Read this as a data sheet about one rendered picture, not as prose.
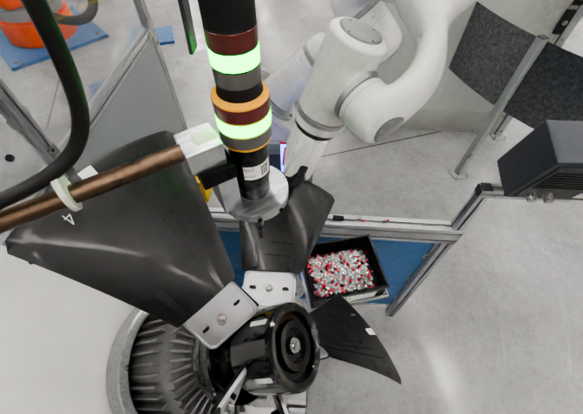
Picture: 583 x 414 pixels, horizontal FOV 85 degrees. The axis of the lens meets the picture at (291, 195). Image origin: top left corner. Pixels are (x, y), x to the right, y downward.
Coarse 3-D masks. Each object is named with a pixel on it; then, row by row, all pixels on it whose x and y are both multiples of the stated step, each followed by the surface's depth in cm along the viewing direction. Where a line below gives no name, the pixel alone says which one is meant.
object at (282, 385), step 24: (264, 312) 46; (288, 312) 47; (240, 336) 45; (264, 336) 42; (288, 336) 46; (312, 336) 49; (216, 360) 47; (240, 360) 44; (264, 360) 41; (288, 360) 43; (312, 360) 47; (216, 384) 46; (264, 384) 42; (288, 384) 41
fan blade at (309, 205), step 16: (304, 192) 68; (320, 192) 70; (288, 208) 64; (304, 208) 65; (320, 208) 67; (240, 224) 61; (272, 224) 61; (288, 224) 62; (304, 224) 63; (320, 224) 64; (240, 240) 59; (256, 240) 59; (272, 240) 59; (288, 240) 60; (304, 240) 60; (256, 256) 57; (272, 256) 58; (288, 256) 58; (304, 256) 58; (288, 272) 56
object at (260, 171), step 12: (240, 156) 27; (252, 156) 27; (264, 156) 28; (240, 168) 28; (252, 168) 28; (264, 168) 29; (240, 180) 29; (252, 180) 29; (264, 180) 30; (240, 192) 32; (252, 192) 31; (264, 192) 32
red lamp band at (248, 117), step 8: (264, 104) 23; (216, 112) 24; (224, 112) 23; (232, 112) 23; (240, 112) 23; (248, 112) 23; (256, 112) 23; (264, 112) 24; (224, 120) 23; (232, 120) 23; (240, 120) 23; (248, 120) 23; (256, 120) 24
